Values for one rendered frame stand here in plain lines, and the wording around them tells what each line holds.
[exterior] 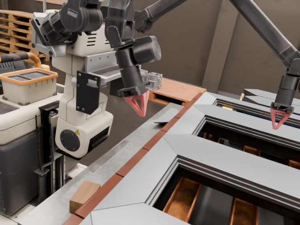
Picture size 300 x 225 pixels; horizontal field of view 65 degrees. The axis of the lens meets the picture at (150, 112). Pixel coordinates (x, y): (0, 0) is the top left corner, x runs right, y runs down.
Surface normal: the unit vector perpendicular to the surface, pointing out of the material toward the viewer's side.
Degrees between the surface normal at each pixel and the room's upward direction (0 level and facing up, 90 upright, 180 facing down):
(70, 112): 90
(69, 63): 90
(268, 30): 82
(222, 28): 90
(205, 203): 0
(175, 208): 0
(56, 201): 0
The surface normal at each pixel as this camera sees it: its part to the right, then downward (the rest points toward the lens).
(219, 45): -0.37, 0.31
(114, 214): 0.14, -0.91
